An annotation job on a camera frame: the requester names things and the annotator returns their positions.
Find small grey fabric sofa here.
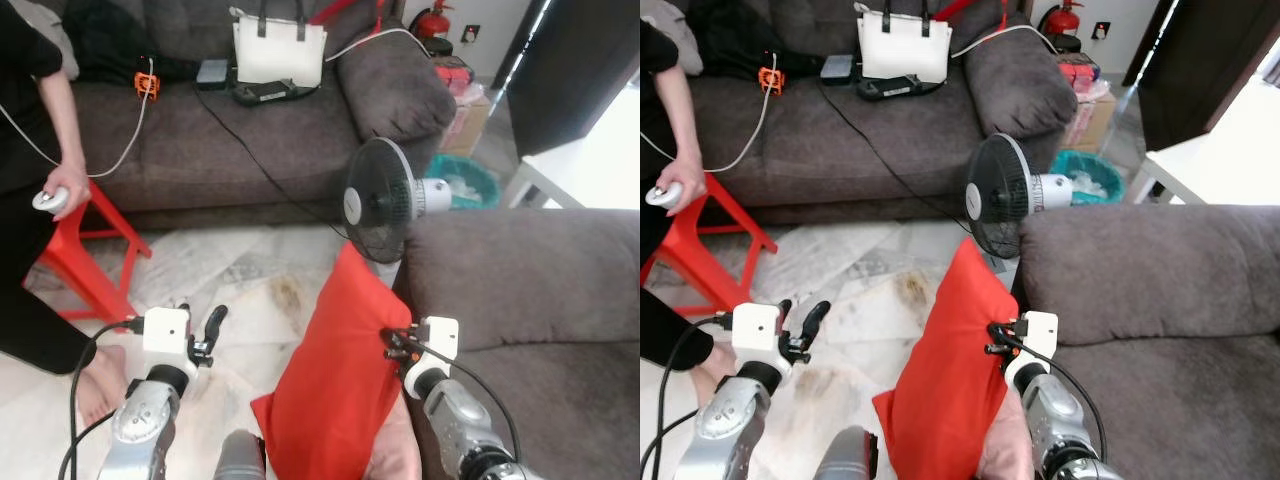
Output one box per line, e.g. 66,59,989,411
1015,203,1280,480
393,208,641,480

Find grey robot left leg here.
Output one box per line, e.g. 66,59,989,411
213,430,267,480
815,425,881,480

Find light grey cushion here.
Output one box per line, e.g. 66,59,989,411
8,0,81,79
668,0,706,76

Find black white standing fan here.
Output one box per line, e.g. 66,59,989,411
342,136,454,265
965,132,1076,261

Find black clothing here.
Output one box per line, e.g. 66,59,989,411
688,0,831,81
62,0,199,86

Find thin black cable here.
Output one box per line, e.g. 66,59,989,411
815,80,969,223
190,85,351,229

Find teal plastic bin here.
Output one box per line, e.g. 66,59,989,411
425,153,501,212
1047,148,1126,208

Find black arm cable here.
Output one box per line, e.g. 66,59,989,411
995,335,1109,461
650,315,736,480
57,316,147,480
395,335,523,463

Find brown cardboard box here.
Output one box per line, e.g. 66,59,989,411
438,85,493,158
1062,80,1119,153

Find white cable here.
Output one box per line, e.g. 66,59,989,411
325,27,421,63
950,24,1046,59
0,56,157,181
640,52,779,175

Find red packet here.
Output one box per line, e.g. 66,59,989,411
1058,52,1103,89
434,55,477,93

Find person in black clothes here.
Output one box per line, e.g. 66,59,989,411
0,0,131,428
640,18,743,409

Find dark wooden cabinet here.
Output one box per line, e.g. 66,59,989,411
1138,0,1271,153
505,0,641,158

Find white handbag black handles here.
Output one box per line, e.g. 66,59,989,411
231,0,329,89
855,0,953,86

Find red pillow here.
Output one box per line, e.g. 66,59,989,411
249,241,414,480
872,238,1021,480

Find red plastic stool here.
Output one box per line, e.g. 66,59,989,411
640,172,779,319
22,180,154,328

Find long grey fabric sofa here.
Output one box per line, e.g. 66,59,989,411
40,0,458,233
668,0,1079,226

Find flat black device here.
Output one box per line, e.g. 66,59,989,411
231,80,321,107
857,76,946,102

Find red strap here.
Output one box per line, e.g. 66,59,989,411
308,0,389,33
935,0,1011,26

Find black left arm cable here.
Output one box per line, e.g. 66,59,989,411
57,316,147,480
650,315,736,480

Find person's left hand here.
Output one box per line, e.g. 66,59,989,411
45,163,93,216
662,158,709,213

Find pink pillow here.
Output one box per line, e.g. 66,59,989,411
362,393,424,480
975,405,1036,480

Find red fire extinguisher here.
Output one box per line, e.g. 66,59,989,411
410,0,454,41
1040,0,1084,39

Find white table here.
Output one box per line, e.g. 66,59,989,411
1132,75,1280,206
503,78,641,211

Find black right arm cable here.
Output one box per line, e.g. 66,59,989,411
995,335,1109,461
395,335,523,463

